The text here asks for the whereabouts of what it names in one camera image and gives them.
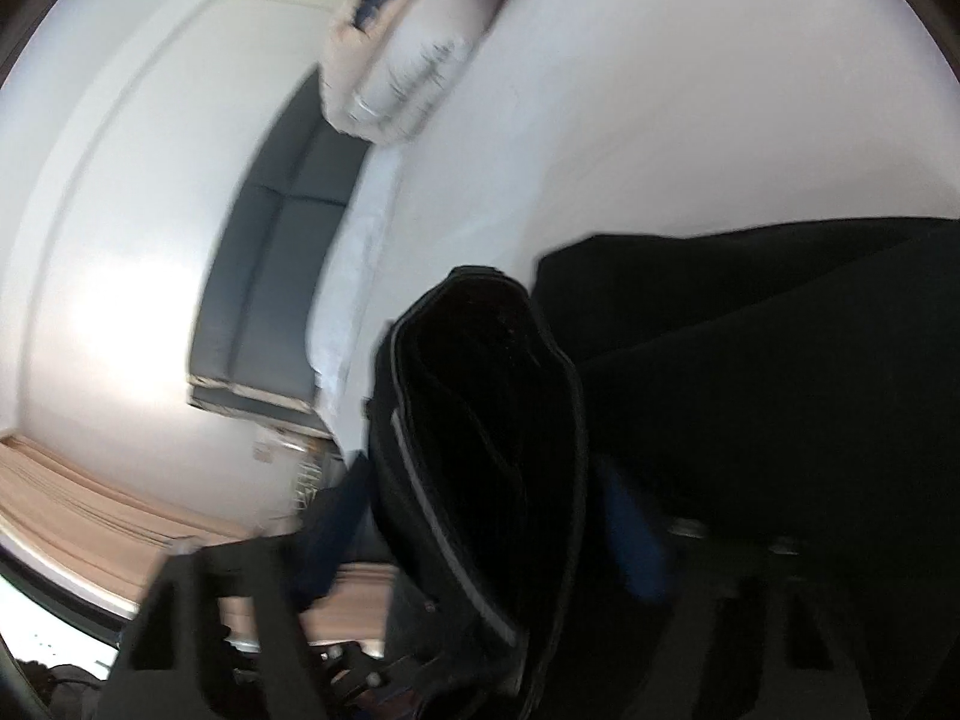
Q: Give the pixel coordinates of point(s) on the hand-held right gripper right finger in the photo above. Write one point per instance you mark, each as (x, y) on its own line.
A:
(637, 547)

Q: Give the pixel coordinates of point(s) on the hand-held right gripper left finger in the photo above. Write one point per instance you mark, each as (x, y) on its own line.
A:
(330, 532)

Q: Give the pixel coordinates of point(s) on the black pants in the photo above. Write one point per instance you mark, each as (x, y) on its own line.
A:
(750, 360)

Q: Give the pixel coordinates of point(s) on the dark grey headboard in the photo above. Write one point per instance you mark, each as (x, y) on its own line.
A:
(270, 262)

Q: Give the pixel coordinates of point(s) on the white bed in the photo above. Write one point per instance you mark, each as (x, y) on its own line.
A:
(675, 90)

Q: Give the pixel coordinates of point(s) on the peach pillow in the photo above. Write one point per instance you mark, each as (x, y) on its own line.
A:
(420, 52)

